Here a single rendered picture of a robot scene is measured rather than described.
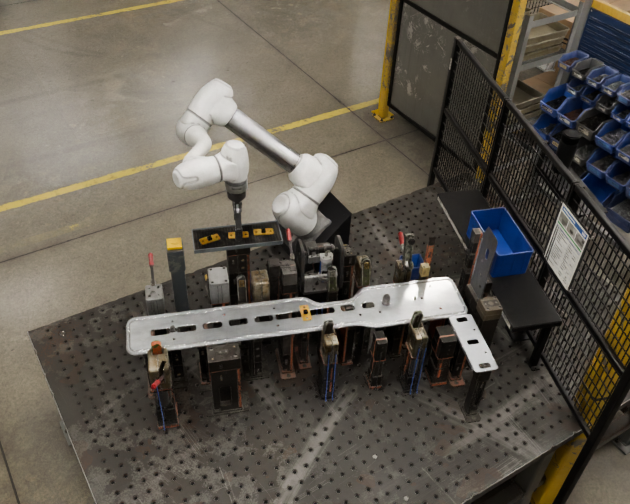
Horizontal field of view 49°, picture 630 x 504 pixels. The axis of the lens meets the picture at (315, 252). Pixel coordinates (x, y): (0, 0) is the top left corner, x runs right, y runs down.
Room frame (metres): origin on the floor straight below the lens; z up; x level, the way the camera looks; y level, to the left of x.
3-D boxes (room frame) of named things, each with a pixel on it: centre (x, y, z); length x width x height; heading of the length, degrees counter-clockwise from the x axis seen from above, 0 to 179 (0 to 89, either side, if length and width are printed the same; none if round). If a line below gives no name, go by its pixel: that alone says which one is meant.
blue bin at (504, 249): (2.32, -0.80, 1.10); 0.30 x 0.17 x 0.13; 15
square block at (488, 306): (1.97, -0.72, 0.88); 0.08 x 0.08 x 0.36; 14
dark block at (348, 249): (2.18, -0.14, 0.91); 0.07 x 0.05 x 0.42; 14
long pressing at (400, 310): (1.90, 0.04, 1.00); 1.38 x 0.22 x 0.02; 104
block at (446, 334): (1.86, -0.54, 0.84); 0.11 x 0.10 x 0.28; 14
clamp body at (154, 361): (1.59, 0.55, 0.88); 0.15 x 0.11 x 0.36; 14
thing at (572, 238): (2.07, -0.99, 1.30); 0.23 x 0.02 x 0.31; 14
